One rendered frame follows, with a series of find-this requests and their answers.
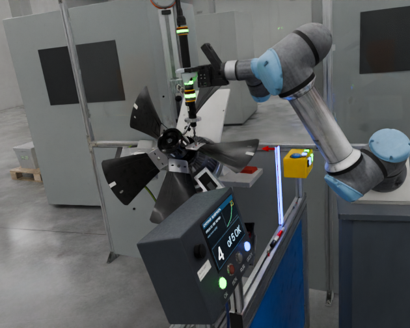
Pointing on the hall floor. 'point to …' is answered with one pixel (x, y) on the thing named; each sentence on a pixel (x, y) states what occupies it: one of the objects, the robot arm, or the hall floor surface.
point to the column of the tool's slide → (170, 58)
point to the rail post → (306, 269)
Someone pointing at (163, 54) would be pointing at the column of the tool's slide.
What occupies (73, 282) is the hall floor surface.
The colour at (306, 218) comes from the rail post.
